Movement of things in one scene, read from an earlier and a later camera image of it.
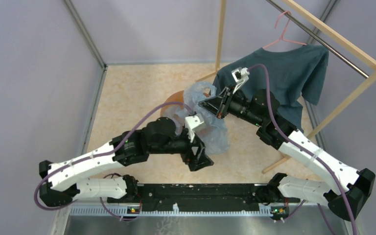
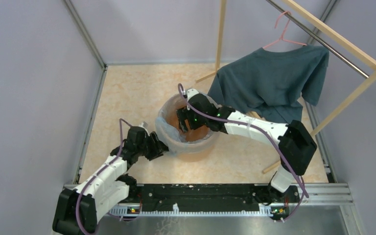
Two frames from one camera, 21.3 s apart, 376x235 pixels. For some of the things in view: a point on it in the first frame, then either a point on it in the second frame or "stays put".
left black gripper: (200, 159) to (158, 147)
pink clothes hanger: (281, 37) stays put
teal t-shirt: (295, 73) stays put
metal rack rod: (327, 45) stays put
